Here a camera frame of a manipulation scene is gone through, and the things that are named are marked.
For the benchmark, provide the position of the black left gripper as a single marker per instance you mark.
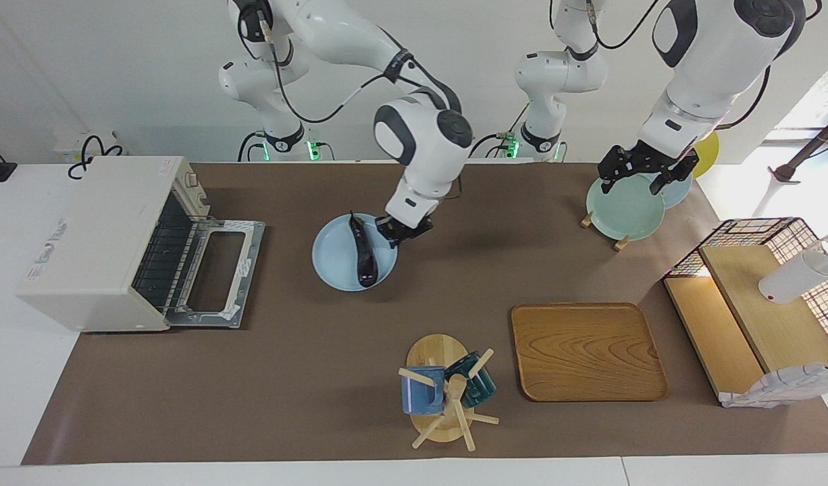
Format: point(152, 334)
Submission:
point(647, 162)

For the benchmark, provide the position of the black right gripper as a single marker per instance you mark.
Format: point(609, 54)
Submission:
point(404, 231)

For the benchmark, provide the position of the dark purple eggplant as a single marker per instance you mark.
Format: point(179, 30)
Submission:
point(365, 260)

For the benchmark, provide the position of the light blue plate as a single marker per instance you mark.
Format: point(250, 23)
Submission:
point(333, 260)

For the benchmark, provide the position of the toaster oven glass door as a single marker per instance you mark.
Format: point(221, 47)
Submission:
point(248, 270)

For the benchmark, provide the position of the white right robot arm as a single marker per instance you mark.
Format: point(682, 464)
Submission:
point(427, 148)

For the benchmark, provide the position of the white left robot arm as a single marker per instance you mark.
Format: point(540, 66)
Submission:
point(711, 67)

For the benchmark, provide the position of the cream toaster oven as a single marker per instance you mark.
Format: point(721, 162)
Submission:
point(90, 236)

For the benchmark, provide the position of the pale green racked plate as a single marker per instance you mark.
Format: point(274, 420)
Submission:
point(623, 212)

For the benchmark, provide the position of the pale blue racked plate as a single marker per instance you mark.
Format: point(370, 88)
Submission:
point(677, 192)

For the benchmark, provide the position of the wooden plate rack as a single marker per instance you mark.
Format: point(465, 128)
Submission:
point(621, 244)

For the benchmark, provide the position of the yellow racked plate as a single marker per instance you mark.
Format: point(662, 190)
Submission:
point(708, 154)

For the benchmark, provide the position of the wooden mug tree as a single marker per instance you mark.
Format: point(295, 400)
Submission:
point(435, 351)

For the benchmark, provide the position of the brown table mat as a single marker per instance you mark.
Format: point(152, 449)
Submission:
point(306, 364)

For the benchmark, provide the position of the blue mug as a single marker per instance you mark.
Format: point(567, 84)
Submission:
point(417, 398)

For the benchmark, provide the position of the dark green mug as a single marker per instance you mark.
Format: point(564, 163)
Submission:
point(480, 388)

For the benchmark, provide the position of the rectangular wooden tray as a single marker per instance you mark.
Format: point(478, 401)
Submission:
point(589, 351)

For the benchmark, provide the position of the dark metal pole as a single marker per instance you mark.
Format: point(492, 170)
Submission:
point(812, 145)

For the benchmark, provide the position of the white cylindrical device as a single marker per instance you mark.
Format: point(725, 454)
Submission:
point(792, 278)

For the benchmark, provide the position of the wooden shelf unit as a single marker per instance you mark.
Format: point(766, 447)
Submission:
point(765, 324)

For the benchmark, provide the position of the white marbled cloth strip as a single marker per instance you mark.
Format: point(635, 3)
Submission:
point(785, 385)

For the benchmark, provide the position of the white power strip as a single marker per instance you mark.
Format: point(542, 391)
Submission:
point(66, 145)

